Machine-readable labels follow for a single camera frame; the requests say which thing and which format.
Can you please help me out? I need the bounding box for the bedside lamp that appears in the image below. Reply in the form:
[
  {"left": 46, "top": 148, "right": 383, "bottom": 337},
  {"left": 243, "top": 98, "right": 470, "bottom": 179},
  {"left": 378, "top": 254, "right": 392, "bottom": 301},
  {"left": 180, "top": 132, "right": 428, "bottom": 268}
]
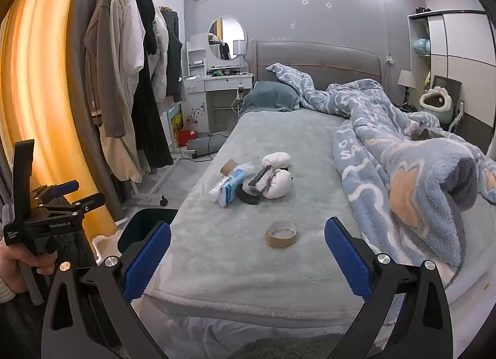
[{"left": 397, "top": 69, "right": 416, "bottom": 106}]

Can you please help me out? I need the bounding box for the person's left forearm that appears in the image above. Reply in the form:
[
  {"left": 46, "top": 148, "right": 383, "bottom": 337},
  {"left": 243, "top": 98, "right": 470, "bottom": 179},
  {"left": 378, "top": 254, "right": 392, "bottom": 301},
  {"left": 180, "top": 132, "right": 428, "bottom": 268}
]
[{"left": 0, "top": 277, "right": 16, "bottom": 304}]

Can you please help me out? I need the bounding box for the grey fleece bed cover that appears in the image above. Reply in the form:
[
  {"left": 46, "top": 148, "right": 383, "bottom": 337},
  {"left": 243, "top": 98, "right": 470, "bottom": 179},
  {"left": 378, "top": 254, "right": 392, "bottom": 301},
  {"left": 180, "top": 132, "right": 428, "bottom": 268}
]
[{"left": 145, "top": 105, "right": 392, "bottom": 321}]

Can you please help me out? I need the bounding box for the blue and white box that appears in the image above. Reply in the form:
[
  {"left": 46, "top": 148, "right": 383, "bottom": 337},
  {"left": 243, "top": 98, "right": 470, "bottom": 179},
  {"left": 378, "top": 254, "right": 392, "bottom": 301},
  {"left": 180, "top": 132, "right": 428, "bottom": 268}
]
[{"left": 219, "top": 171, "right": 246, "bottom": 208}]

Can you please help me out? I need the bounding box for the dark teal trash bin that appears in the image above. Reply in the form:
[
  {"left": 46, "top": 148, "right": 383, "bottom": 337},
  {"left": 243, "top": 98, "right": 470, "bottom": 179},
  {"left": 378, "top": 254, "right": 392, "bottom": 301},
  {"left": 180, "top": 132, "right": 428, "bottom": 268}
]
[{"left": 116, "top": 208, "right": 179, "bottom": 257}]

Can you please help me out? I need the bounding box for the white clothes rack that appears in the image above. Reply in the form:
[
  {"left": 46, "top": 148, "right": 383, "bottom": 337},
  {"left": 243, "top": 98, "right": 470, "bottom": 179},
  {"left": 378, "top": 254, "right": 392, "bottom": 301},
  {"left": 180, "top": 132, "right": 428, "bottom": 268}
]
[{"left": 91, "top": 0, "right": 194, "bottom": 208}]

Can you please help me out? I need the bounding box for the round mirror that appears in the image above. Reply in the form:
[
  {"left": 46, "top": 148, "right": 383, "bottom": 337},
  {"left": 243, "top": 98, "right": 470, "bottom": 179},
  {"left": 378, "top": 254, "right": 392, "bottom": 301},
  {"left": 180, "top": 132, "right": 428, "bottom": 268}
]
[{"left": 208, "top": 17, "right": 247, "bottom": 60}]

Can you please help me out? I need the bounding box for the grey upholstered headboard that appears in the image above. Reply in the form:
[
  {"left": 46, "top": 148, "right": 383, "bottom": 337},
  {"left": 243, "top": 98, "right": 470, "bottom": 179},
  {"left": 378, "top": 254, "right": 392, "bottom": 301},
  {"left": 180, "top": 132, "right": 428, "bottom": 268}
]
[{"left": 254, "top": 40, "right": 392, "bottom": 89}]

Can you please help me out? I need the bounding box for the long black coat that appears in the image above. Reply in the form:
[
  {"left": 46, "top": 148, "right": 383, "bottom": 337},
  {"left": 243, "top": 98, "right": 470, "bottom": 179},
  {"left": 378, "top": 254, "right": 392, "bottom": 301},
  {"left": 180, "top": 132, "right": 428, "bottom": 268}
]
[{"left": 117, "top": 0, "right": 175, "bottom": 169}]

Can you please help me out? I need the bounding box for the white puffer jacket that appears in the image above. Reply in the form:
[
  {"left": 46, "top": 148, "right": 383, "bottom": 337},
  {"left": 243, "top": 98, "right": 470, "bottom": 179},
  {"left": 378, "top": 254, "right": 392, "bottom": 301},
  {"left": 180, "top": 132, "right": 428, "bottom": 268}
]
[{"left": 149, "top": 10, "right": 172, "bottom": 104}]

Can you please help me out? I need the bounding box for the black curved hook piece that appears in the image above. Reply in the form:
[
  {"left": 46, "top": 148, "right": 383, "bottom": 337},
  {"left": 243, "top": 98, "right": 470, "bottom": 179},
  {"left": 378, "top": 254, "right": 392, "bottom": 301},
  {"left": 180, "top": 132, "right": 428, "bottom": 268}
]
[{"left": 236, "top": 186, "right": 261, "bottom": 205}]

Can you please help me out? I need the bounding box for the clutter of cosmetics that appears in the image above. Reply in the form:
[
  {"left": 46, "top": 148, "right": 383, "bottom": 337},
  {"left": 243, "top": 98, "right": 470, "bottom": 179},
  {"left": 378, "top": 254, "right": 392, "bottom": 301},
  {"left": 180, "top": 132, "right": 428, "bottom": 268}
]
[{"left": 208, "top": 65, "right": 249, "bottom": 78}]

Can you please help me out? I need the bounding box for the beige knit cardigan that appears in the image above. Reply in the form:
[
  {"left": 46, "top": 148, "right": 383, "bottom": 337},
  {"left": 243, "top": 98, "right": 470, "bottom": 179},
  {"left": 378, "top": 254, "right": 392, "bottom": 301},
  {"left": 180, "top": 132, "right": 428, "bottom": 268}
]
[{"left": 84, "top": 0, "right": 130, "bottom": 140}]

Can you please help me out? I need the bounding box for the cream garment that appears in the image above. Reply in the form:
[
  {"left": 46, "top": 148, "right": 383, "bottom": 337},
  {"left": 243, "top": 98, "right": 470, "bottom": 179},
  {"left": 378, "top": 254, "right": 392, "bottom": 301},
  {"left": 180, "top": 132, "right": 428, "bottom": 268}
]
[{"left": 98, "top": 126, "right": 143, "bottom": 182}]

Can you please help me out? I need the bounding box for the white shirt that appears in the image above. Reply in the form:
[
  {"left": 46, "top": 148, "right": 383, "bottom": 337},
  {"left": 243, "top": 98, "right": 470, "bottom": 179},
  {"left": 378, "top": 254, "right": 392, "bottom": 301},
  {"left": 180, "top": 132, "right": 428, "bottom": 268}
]
[{"left": 110, "top": 0, "right": 147, "bottom": 86}]

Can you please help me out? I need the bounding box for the dark grey vest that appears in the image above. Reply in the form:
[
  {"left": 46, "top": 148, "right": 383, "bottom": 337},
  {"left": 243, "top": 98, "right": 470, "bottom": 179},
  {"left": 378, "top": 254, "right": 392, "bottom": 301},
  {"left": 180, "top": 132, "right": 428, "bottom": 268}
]
[{"left": 160, "top": 8, "right": 187, "bottom": 103}]

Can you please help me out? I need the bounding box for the white vanity desk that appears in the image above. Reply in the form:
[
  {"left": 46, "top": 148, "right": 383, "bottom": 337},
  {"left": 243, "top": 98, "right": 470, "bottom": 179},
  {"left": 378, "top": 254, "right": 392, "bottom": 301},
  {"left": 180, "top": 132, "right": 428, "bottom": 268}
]
[{"left": 182, "top": 31, "right": 256, "bottom": 139}]

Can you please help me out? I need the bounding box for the red box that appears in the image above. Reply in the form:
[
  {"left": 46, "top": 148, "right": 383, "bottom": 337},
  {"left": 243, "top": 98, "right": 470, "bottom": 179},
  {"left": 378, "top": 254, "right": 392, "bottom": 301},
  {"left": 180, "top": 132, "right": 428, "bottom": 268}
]
[{"left": 178, "top": 128, "right": 198, "bottom": 146}]

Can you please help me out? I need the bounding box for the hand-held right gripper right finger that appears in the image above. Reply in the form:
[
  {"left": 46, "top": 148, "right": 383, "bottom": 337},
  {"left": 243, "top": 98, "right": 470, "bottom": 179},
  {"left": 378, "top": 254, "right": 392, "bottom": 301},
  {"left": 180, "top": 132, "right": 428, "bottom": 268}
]
[{"left": 325, "top": 217, "right": 454, "bottom": 359}]

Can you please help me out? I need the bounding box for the white plush cat bed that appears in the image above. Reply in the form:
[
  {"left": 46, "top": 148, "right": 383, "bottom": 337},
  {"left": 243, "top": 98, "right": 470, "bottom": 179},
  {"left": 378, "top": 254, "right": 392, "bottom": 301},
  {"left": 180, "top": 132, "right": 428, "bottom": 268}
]
[{"left": 419, "top": 86, "right": 454, "bottom": 123}]

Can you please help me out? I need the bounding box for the white shade vanity lamp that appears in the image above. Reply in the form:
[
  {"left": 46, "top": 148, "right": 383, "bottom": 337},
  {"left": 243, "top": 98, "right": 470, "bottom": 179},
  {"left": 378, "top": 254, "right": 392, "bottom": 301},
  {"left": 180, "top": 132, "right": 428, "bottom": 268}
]
[{"left": 232, "top": 39, "right": 247, "bottom": 73}]

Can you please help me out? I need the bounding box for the yellow painting canvas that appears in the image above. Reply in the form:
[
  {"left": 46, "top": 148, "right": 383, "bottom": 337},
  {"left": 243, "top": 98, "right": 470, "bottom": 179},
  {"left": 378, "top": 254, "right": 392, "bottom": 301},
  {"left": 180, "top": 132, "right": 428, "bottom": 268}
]
[{"left": 168, "top": 103, "right": 183, "bottom": 147}]

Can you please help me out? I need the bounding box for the clear plastic wrap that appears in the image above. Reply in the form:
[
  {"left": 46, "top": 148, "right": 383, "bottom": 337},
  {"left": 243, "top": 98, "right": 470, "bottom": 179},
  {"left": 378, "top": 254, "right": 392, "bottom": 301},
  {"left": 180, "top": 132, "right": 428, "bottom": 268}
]
[{"left": 208, "top": 162, "right": 256, "bottom": 205}]

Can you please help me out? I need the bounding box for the orange curtain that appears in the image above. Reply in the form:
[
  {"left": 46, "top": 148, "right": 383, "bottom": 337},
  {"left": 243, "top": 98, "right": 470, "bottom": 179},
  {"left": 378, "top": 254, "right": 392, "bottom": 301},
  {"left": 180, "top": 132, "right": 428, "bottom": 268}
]
[{"left": 0, "top": 0, "right": 119, "bottom": 239}]

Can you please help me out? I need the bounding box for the large cardboard tape core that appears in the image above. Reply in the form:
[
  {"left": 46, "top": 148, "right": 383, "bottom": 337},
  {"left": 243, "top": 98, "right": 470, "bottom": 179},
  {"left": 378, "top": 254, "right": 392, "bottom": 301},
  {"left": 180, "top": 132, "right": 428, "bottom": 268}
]
[{"left": 265, "top": 220, "right": 299, "bottom": 250}]

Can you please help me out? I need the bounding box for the blue patterned fleece blanket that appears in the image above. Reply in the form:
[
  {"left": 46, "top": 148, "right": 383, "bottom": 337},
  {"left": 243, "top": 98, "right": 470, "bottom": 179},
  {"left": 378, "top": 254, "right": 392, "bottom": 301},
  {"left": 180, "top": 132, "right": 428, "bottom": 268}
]
[{"left": 267, "top": 62, "right": 496, "bottom": 290}]

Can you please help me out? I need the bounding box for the black cable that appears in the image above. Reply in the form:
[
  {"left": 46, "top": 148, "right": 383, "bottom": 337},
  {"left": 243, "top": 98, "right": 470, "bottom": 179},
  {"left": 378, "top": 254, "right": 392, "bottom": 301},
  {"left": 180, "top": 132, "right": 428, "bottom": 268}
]
[{"left": 205, "top": 131, "right": 230, "bottom": 159}]

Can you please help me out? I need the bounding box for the teal pillow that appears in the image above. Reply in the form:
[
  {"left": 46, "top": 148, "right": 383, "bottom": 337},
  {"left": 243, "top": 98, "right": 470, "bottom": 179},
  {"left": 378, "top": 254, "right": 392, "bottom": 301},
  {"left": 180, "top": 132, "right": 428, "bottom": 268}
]
[{"left": 240, "top": 81, "right": 301, "bottom": 115}]

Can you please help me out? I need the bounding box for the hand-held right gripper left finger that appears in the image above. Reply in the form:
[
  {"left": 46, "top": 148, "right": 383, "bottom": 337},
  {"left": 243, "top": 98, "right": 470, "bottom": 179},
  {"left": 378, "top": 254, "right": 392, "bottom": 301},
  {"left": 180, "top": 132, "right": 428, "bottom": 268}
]
[{"left": 41, "top": 220, "right": 183, "bottom": 359}]

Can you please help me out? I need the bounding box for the black and silver wrapper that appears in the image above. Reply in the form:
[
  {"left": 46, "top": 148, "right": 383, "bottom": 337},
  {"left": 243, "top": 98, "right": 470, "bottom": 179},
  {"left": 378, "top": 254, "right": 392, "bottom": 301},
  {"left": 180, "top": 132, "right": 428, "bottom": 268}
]
[{"left": 248, "top": 165, "right": 276, "bottom": 191}]

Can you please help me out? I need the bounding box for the large white tissue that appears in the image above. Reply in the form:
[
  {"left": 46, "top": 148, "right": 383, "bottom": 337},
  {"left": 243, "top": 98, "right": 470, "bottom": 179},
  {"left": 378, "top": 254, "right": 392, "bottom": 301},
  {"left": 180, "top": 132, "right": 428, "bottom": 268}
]
[{"left": 260, "top": 168, "right": 294, "bottom": 200}]

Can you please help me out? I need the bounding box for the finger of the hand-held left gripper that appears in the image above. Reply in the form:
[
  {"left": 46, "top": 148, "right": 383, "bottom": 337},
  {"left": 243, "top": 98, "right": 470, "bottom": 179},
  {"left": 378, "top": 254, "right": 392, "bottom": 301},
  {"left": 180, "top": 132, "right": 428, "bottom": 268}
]
[
  {"left": 35, "top": 180, "right": 80, "bottom": 205},
  {"left": 39, "top": 193, "right": 106, "bottom": 221}
]

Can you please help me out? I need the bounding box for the white wardrobe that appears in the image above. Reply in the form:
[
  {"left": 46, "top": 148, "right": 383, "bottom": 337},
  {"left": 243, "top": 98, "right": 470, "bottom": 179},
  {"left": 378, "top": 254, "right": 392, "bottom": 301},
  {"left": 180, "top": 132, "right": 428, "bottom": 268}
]
[{"left": 407, "top": 8, "right": 496, "bottom": 143}]

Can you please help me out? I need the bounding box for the person's left hand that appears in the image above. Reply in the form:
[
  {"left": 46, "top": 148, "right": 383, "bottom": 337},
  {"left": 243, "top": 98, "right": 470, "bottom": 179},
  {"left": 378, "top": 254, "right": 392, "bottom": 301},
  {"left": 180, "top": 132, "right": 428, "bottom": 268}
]
[{"left": 0, "top": 245, "right": 59, "bottom": 298}]

